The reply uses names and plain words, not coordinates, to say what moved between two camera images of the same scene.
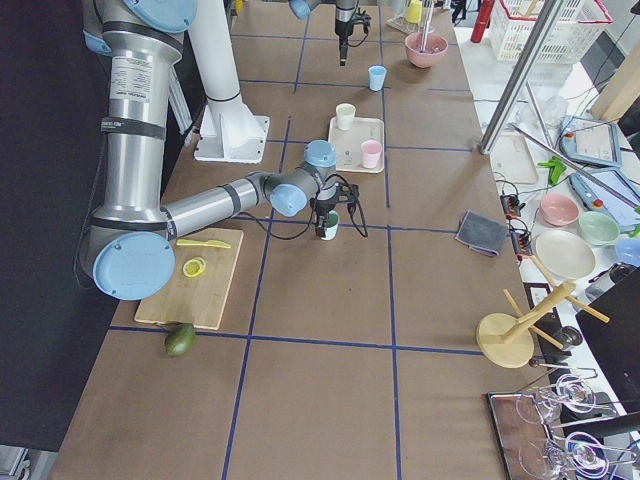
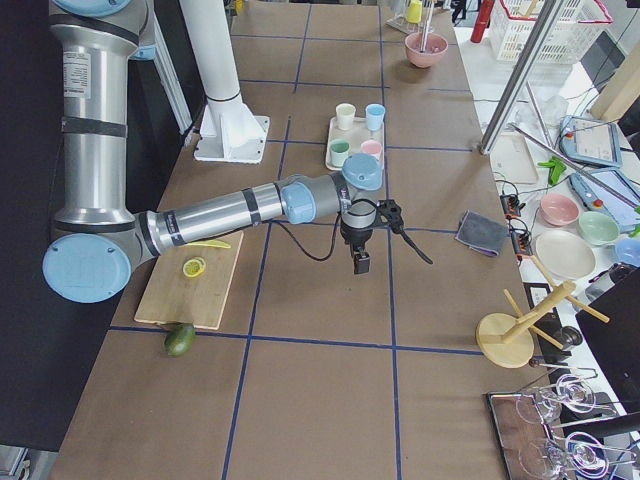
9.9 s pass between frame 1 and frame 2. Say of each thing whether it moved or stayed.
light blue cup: moved
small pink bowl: stayed
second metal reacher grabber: stayed
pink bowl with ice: stayed
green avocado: stayed
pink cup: stayed
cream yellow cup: stayed
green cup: moved
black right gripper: moved
